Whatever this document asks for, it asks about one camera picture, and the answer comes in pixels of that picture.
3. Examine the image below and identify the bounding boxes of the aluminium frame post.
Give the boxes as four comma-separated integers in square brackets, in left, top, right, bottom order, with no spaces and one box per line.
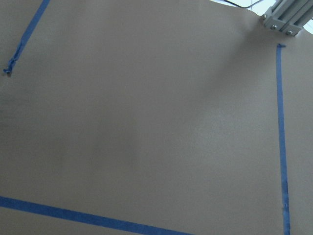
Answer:
[261,0,313,36]

